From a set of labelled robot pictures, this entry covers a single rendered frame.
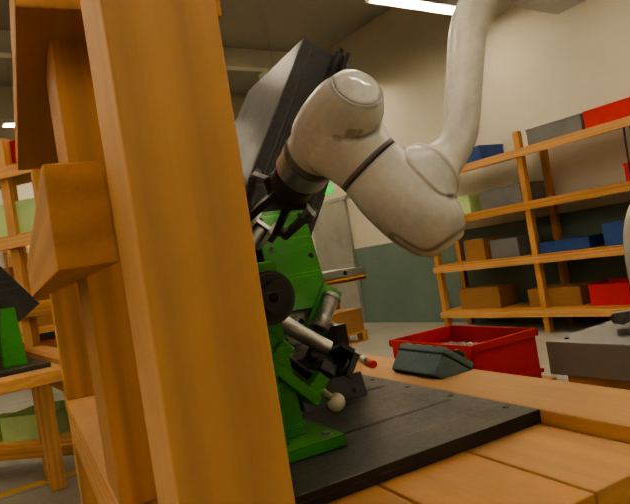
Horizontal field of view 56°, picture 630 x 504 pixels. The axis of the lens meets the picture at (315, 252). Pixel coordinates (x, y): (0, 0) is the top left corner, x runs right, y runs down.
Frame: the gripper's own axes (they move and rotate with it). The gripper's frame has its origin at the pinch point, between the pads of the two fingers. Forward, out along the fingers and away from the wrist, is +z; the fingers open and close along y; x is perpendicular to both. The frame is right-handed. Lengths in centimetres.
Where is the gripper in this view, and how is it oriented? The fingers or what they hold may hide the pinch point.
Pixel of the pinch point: (258, 231)
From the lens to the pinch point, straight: 112.0
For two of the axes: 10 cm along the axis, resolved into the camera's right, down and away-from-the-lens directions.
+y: -8.2, -5.6, -1.1
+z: -4.1, 4.4, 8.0
